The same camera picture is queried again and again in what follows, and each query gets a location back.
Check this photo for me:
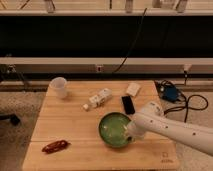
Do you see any white sponge block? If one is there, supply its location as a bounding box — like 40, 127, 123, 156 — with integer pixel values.
126, 82, 141, 97

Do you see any black chair base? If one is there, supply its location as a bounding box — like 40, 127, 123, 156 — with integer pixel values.
0, 114, 20, 126

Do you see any grey metal rail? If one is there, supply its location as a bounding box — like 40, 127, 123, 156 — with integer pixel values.
0, 57, 213, 74

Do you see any black hanging cable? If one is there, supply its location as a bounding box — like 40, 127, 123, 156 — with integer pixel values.
111, 7, 148, 74

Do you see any black smartphone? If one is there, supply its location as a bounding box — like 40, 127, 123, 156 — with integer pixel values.
122, 96, 135, 115

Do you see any blue power box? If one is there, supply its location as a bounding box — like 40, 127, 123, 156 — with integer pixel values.
162, 86, 179, 102

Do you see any translucent plastic cup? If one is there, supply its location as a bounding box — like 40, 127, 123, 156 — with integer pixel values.
49, 77, 68, 99

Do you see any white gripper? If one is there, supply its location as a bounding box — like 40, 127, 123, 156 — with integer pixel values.
124, 121, 146, 139

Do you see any white plastic bottle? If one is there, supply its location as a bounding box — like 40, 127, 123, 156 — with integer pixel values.
83, 88, 112, 111

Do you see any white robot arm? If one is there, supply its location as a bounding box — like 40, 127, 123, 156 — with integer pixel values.
126, 101, 213, 156

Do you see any green ceramic bowl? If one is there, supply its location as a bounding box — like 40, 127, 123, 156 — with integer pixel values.
98, 112, 132, 148

